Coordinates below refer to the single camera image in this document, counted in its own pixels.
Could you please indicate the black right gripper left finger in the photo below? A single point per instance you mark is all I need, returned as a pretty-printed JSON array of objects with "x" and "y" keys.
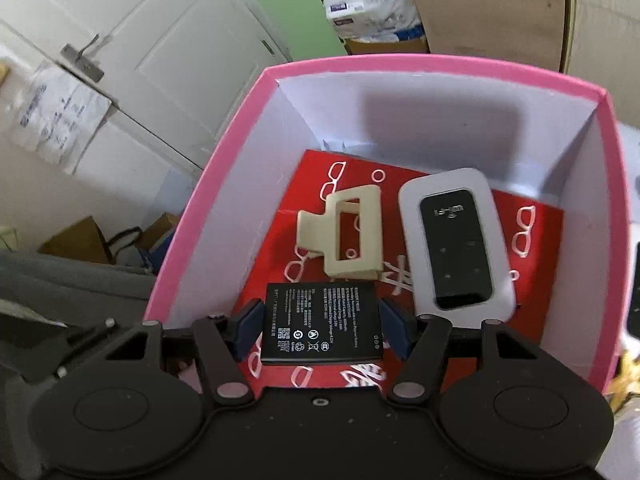
[{"x": 148, "y": 396}]

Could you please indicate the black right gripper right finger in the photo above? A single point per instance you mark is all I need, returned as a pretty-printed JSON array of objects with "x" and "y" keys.
[{"x": 498, "y": 397}]

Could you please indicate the white black wifi router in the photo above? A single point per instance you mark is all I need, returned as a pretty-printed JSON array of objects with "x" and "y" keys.
[{"x": 457, "y": 255}]

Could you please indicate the black battery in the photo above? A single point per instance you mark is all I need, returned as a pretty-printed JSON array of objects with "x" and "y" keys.
[{"x": 321, "y": 323}]

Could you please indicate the cream hair claw clip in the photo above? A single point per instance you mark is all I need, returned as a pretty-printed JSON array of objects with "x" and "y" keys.
[{"x": 348, "y": 234}]

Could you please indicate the pink cardboard box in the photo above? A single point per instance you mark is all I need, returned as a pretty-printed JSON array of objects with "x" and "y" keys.
[{"x": 532, "y": 132}]

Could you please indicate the white room door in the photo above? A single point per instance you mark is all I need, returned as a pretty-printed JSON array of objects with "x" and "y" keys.
[{"x": 179, "y": 68}]

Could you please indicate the red printed glasses cloth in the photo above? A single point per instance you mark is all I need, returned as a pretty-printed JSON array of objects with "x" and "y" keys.
[{"x": 532, "y": 232}]

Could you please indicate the wooden shelf cabinet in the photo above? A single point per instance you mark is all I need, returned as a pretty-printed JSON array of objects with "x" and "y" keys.
[{"x": 521, "y": 31}]

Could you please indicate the green folding table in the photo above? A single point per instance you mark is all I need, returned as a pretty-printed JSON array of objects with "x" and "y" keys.
[{"x": 303, "y": 26}]

